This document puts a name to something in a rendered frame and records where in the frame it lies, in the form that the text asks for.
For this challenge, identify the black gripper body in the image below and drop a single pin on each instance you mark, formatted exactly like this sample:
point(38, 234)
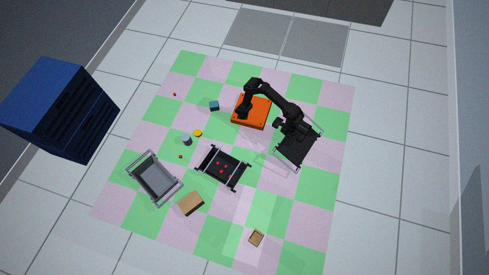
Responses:
point(292, 131)

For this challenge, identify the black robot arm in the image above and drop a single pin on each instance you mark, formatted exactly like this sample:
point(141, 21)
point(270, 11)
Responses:
point(293, 113)

